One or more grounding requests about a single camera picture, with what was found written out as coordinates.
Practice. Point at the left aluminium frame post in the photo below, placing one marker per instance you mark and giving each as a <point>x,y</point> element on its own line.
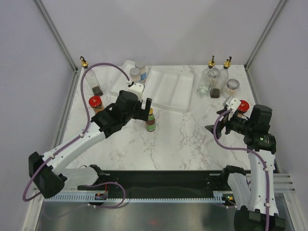
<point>56,35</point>

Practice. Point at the blue label seasoning jar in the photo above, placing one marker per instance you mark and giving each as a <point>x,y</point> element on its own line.
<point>142,68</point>

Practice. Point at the blue label spice jar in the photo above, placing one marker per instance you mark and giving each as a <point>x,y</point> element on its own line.
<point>135,75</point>

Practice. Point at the round glass oil bottle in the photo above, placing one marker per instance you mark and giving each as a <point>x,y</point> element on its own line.
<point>91,78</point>

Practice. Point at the white compartment organizer tray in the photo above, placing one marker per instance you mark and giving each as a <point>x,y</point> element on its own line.
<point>169,90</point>

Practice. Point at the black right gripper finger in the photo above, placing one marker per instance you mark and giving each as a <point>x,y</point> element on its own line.
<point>224,111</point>
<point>219,128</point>

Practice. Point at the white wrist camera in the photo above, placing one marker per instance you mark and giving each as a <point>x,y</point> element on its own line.
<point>137,88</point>
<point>232,105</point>

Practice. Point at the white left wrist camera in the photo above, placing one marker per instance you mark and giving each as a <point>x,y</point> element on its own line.
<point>137,88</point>

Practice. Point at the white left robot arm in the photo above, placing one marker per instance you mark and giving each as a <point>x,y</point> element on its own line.
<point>46,170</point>

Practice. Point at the aluminium frame post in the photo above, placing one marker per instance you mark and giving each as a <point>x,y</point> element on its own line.
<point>56,35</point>
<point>268,27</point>

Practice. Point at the white cable duct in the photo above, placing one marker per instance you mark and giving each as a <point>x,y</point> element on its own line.
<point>91,197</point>

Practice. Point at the red lid jar right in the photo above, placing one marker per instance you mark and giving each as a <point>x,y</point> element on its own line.
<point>244,106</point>

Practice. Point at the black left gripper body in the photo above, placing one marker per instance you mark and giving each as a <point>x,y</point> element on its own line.
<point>136,113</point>

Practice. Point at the red lid sauce jar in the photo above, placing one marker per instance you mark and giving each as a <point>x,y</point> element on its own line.
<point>96,104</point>

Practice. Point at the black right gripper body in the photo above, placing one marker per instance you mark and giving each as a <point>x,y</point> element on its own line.
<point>238,124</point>

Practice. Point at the right aluminium frame post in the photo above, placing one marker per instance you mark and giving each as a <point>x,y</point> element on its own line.
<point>268,27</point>

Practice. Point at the square clear glass bottle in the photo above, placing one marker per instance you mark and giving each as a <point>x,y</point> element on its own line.
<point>207,78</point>

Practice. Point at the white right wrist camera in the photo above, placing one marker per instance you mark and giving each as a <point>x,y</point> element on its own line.
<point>232,105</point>

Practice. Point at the open glass jar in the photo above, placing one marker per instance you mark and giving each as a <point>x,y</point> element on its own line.
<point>232,87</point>

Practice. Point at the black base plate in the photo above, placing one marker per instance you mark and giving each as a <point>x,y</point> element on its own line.
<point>159,184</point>

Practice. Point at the green label sauce bottle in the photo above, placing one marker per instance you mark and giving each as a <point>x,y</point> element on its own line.
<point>151,122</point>

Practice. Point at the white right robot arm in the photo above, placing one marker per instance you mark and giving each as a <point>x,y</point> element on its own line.
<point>255,200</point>

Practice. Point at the square dark sauce bottle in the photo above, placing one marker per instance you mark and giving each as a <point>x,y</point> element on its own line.
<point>220,82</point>

